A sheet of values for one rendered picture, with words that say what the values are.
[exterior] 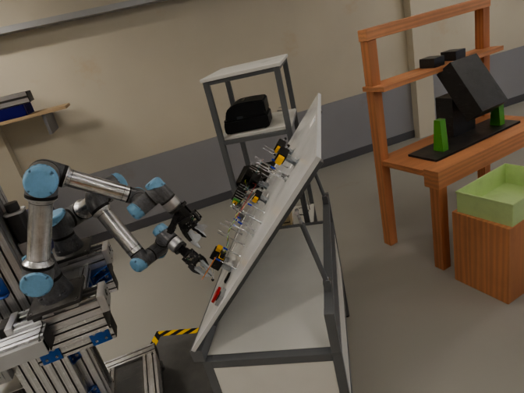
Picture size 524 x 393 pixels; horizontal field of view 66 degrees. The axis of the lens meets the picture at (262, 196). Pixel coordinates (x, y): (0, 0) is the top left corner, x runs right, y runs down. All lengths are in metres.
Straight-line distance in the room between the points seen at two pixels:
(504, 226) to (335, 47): 3.72
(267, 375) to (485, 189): 2.18
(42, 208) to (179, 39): 3.83
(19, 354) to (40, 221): 0.59
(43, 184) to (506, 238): 2.61
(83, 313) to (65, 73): 3.64
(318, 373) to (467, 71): 2.71
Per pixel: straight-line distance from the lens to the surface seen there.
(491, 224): 3.00
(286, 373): 1.87
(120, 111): 5.26
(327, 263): 1.91
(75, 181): 1.85
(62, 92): 5.29
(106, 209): 2.06
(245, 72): 2.52
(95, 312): 2.06
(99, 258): 2.47
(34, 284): 1.84
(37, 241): 1.80
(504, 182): 3.57
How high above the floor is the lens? 2.04
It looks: 22 degrees down
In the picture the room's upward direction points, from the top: 14 degrees counter-clockwise
